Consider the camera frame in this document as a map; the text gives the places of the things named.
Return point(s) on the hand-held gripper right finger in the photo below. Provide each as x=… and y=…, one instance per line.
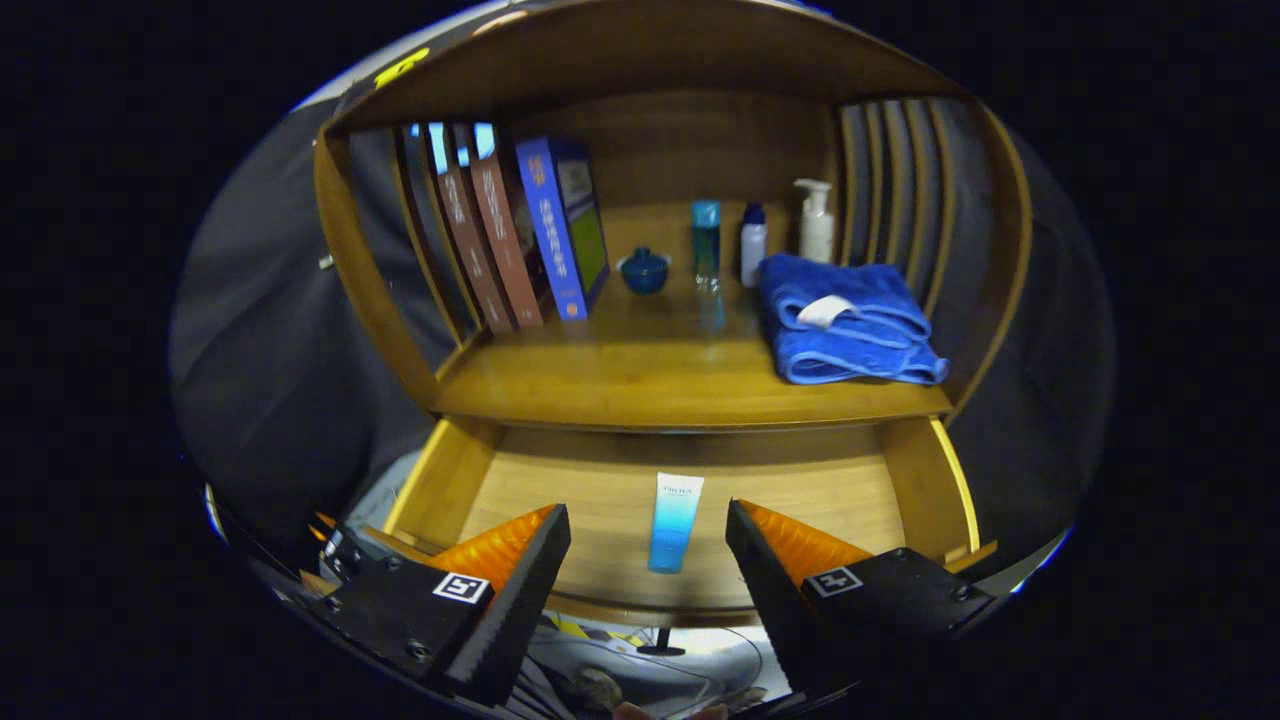
x=775, y=600

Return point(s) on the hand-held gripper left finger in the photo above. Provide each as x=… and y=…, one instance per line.
x=520, y=600

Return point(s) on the black drawer knob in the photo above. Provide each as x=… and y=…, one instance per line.
x=661, y=648

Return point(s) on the blue and white tube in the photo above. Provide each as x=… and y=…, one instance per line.
x=675, y=525

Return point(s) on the wooden drawer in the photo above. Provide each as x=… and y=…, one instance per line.
x=600, y=490

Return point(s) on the wooden countertop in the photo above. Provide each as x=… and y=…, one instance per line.
x=640, y=375

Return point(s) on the wooden cabinet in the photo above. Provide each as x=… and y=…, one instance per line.
x=680, y=130

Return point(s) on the person's grey trousers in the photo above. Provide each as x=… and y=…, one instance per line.
x=700, y=675

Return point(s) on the dark floor equipment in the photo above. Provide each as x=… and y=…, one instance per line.
x=335, y=550

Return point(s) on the folded blue towel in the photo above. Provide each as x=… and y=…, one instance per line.
x=860, y=340

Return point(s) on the small blue lidded bowl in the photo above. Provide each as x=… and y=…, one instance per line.
x=644, y=272

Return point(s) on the white bottle with blue cap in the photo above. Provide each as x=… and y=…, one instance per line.
x=753, y=250

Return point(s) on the black backdrop cloth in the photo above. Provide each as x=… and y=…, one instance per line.
x=260, y=350

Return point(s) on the brown book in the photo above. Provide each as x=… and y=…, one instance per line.
x=470, y=240
x=505, y=230

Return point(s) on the teal bottle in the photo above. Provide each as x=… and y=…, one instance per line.
x=706, y=240

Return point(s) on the blue book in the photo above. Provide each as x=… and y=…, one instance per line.
x=555, y=230

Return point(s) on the white pump bottle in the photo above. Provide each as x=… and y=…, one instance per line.
x=817, y=230

